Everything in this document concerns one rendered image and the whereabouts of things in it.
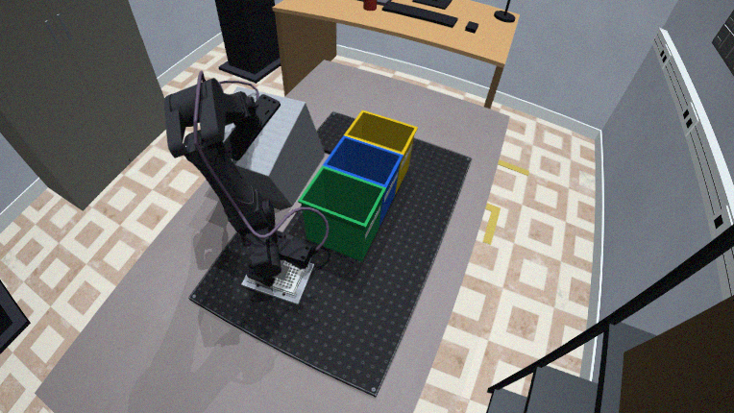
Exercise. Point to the blue bin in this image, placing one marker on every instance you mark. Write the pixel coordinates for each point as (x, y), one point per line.
(368, 162)

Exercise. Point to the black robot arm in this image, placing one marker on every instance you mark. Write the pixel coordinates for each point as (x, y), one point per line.
(214, 162)

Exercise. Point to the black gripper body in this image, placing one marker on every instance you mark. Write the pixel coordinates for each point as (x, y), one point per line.
(251, 271)

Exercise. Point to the green open-top bin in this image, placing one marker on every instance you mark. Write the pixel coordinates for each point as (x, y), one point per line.
(351, 206)

